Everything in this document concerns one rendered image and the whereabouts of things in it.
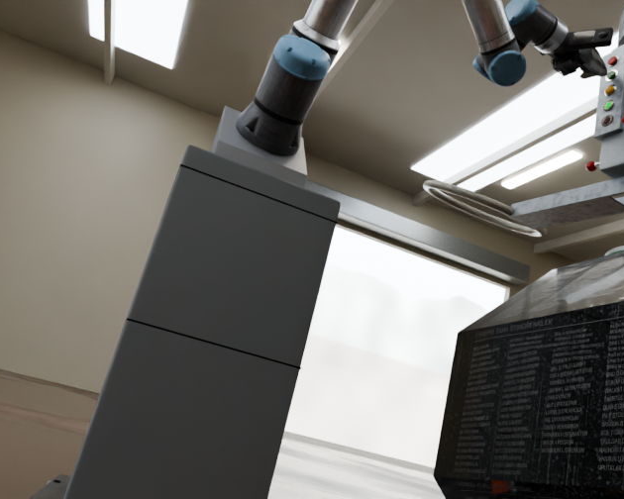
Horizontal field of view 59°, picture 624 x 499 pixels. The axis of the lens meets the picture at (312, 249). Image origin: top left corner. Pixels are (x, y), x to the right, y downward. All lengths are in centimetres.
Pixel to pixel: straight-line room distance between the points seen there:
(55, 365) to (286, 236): 618
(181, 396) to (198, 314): 18
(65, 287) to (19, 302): 53
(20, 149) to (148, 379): 678
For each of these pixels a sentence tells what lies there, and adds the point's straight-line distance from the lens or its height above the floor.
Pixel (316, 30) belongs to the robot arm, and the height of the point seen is 132.
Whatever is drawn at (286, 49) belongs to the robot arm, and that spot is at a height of 117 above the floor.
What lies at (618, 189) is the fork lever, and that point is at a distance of 177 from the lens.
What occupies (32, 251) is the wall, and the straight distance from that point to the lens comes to 751.
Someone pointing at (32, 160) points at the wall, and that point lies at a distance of 781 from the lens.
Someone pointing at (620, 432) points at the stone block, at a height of 42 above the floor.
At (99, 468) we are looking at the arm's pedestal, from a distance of 124.
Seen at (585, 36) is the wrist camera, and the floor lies 147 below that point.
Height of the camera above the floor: 32
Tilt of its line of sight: 17 degrees up
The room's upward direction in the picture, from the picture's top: 14 degrees clockwise
